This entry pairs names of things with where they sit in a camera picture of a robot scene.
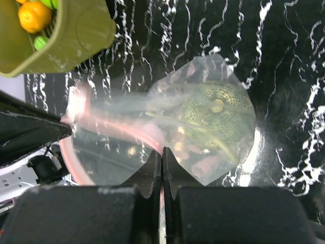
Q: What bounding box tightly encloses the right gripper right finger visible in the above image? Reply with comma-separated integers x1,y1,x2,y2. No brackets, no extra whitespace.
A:
162,147,317,243

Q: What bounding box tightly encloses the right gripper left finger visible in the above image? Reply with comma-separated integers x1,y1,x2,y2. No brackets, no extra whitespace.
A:
1,151,161,243

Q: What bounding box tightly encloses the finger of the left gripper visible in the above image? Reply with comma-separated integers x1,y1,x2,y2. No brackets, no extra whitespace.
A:
1,91,72,168

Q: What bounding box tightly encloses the green netted melon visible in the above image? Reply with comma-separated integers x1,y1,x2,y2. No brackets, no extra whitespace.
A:
146,80,251,163

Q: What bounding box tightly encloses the clear zip top bag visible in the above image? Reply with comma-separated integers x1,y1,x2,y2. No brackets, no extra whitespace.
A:
59,53,256,186

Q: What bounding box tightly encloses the olive green plastic bin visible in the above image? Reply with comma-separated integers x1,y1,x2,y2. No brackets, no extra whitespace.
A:
1,1,116,78

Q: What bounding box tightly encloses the green striped watermelon toy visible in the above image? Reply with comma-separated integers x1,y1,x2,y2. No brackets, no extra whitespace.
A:
41,0,58,10

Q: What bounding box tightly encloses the green pepper toy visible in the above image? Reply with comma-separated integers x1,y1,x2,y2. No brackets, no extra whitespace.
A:
34,36,49,50

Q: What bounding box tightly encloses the black marble pattern mat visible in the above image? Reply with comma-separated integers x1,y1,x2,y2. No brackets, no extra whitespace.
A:
24,1,324,224

